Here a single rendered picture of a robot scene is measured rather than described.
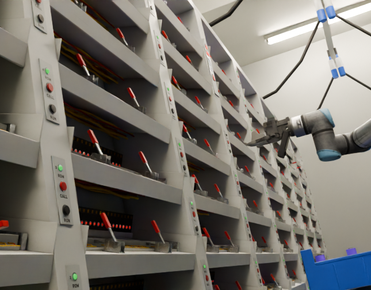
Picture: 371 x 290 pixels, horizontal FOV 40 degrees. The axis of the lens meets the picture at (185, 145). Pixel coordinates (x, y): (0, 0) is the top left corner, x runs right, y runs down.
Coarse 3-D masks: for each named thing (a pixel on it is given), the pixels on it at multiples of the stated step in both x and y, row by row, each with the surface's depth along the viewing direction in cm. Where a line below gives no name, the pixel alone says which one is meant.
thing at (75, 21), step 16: (64, 0) 112; (64, 16) 113; (80, 16) 118; (64, 32) 131; (80, 32) 130; (96, 32) 125; (64, 48) 134; (80, 48) 142; (96, 48) 141; (112, 48) 133; (128, 48) 141; (80, 64) 147; (96, 64) 155; (112, 64) 153; (128, 64) 142; (144, 64) 151; (112, 80) 159
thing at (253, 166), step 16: (224, 64) 308; (240, 96) 300; (240, 112) 298; (240, 128) 296; (240, 160) 292; (256, 160) 289; (256, 192) 286; (256, 224) 282; (272, 224) 279; (256, 240) 280; (272, 240) 277; (272, 272) 274
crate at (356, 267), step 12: (300, 252) 91; (312, 264) 90; (324, 264) 89; (336, 264) 89; (348, 264) 88; (360, 264) 88; (312, 276) 89; (324, 276) 89; (336, 276) 88; (348, 276) 88; (360, 276) 87; (312, 288) 89; (324, 288) 88; (336, 288) 88; (348, 288) 87
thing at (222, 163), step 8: (184, 144) 168; (192, 144) 175; (192, 152) 175; (200, 152) 183; (208, 152) 192; (192, 160) 207; (200, 160) 183; (208, 160) 192; (216, 160) 202; (224, 160) 222; (192, 168) 220; (200, 168) 216; (216, 168) 202; (224, 168) 213
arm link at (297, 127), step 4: (296, 116) 217; (292, 120) 215; (296, 120) 214; (300, 120) 214; (292, 124) 214; (296, 124) 214; (300, 124) 214; (292, 128) 216; (296, 128) 214; (300, 128) 213; (296, 132) 214; (300, 132) 214; (304, 132) 214; (296, 136) 216; (300, 136) 217
